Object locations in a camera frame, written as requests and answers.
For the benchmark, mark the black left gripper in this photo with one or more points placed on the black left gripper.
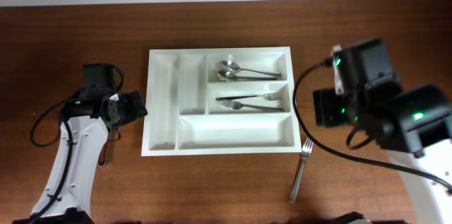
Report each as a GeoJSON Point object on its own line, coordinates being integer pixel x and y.
{"type": "Point", "coordinates": [134, 105]}

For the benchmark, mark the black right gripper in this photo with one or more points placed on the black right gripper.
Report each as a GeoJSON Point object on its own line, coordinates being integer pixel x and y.
{"type": "Point", "coordinates": [325, 103]}

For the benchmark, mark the dark-handled steel fork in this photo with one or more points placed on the dark-handled steel fork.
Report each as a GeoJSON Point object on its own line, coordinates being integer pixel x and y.
{"type": "Point", "coordinates": [266, 96]}

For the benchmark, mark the steel tablespoon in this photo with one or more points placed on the steel tablespoon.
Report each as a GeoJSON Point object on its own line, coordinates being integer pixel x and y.
{"type": "Point", "coordinates": [235, 68]}

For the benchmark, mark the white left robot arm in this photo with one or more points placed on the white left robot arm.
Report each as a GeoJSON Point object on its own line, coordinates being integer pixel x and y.
{"type": "Point", "coordinates": [86, 125]}

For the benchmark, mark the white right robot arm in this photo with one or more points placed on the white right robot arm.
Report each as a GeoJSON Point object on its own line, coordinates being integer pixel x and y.
{"type": "Point", "coordinates": [413, 126]}

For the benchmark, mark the steel kitchen tongs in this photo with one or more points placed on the steel kitchen tongs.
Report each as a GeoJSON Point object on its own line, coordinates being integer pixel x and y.
{"type": "Point", "coordinates": [106, 153]}

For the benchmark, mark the white cutlery tray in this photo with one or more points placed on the white cutlery tray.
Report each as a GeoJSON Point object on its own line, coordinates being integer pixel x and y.
{"type": "Point", "coordinates": [184, 117]}

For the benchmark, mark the steel spoon in tray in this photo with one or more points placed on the steel spoon in tray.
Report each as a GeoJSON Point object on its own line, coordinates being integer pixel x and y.
{"type": "Point", "coordinates": [229, 76]}

